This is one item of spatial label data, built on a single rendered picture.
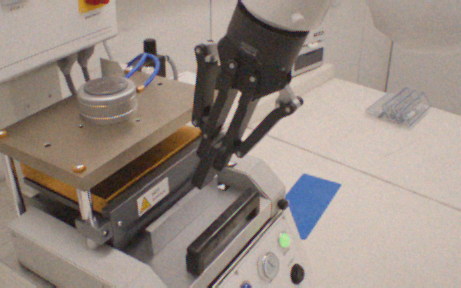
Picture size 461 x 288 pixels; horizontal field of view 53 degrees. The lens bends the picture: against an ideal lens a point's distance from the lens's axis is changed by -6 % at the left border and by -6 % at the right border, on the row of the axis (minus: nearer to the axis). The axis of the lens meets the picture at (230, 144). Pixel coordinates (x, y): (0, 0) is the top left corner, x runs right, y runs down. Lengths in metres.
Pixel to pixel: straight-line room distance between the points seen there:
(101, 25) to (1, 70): 0.20
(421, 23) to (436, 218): 0.81
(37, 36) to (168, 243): 0.34
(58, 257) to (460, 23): 0.49
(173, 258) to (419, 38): 0.41
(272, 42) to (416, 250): 0.67
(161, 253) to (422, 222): 0.64
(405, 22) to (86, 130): 0.42
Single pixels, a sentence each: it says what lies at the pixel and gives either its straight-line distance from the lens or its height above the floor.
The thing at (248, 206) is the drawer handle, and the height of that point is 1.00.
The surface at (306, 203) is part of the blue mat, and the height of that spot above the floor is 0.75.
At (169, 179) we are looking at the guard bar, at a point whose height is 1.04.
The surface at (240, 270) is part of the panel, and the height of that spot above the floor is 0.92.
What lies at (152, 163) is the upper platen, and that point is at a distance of 0.64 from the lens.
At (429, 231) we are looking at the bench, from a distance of 1.08.
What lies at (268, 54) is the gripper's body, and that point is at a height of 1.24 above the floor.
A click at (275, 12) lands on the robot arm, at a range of 0.43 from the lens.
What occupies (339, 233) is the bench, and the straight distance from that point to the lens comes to 1.03.
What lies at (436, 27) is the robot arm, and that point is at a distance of 0.36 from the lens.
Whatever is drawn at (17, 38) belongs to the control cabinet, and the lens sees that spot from 0.71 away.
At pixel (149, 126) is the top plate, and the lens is 0.62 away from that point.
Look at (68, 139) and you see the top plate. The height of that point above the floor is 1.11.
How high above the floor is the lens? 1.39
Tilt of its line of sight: 30 degrees down
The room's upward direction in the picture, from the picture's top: straight up
